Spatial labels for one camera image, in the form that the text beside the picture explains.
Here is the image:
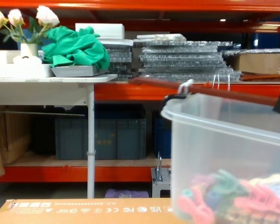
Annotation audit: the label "yellow clothespin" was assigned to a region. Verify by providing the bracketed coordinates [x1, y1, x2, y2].
[249, 173, 280, 187]

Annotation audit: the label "thin metal bar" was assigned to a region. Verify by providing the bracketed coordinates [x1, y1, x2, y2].
[0, 110, 86, 117]

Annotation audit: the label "orange steel shelf rack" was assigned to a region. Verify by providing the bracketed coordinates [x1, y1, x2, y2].
[0, 0, 280, 183]

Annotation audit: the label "red brown rod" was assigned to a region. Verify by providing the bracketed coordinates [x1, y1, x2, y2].
[127, 77, 280, 107]

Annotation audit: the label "clear plastic bin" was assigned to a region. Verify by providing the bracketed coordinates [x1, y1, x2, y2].
[160, 92, 280, 224]

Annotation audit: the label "blue clothespin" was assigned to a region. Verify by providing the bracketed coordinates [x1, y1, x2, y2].
[204, 188, 225, 209]

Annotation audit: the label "printed brown cardboard box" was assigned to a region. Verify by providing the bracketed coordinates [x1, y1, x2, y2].
[0, 198, 181, 224]

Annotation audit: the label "blue plastic crate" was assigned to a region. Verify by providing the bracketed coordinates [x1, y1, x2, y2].
[153, 111, 172, 160]

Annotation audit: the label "white tape roll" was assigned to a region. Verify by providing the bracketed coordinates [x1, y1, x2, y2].
[13, 55, 42, 66]

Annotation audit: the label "white rectangular tray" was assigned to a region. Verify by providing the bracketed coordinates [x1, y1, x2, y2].
[0, 50, 54, 78]

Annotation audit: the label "thin white foam sheet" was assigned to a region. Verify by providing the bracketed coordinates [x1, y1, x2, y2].
[98, 38, 134, 46]

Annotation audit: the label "white folding table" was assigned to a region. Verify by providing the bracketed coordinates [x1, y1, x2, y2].
[0, 74, 119, 199]

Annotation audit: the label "brown cardboard stack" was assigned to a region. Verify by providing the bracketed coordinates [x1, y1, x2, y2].
[0, 105, 33, 165]

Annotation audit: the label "stack of bubble wrap sheets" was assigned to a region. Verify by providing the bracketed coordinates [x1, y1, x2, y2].
[138, 40, 242, 82]

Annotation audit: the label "green clothespin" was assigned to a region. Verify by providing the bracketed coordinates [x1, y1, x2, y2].
[211, 169, 250, 203]

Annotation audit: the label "bubble wrapped cardboard box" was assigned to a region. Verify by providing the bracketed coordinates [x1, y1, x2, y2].
[223, 48, 280, 76]

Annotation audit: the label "white looped string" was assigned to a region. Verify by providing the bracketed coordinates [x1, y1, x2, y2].
[211, 73, 231, 92]

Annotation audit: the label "thick white foam block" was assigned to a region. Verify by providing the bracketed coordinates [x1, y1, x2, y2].
[75, 22, 126, 39]

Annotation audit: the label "white flat foam boards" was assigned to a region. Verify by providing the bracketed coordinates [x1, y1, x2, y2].
[133, 33, 187, 42]

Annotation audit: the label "dark bubble wrapped stack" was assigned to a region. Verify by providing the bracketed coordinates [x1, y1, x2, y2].
[105, 45, 139, 79]

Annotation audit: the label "white flower vase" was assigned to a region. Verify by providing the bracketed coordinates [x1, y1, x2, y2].
[20, 43, 39, 58]

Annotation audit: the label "brown wooden sticks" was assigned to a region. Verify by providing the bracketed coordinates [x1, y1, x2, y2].
[239, 71, 280, 82]

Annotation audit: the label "white clothespin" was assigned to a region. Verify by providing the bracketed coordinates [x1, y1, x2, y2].
[177, 79, 195, 94]

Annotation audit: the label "large white artificial rose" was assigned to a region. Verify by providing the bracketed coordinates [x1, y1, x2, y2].
[35, 5, 60, 27]

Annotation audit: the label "grey shallow tray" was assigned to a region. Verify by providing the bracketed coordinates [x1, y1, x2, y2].
[51, 65, 111, 78]

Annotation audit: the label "grey plastic crate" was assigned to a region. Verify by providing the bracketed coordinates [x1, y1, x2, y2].
[55, 117, 147, 160]

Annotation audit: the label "pale pink artificial rose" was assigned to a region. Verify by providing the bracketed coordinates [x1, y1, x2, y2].
[7, 8, 25, 27]

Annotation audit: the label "purple cloth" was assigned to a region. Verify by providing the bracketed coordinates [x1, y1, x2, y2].
[105, 188, 150, 200]

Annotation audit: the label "black clip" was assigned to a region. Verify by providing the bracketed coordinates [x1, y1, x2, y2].
[162, 92, 191, 110]

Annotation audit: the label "green crumpled cloth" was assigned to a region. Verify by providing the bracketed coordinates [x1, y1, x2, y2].
[41, 26, 111, 72]

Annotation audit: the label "silver metal bracket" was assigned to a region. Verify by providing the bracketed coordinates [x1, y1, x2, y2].
[156, 151, 163, 182]

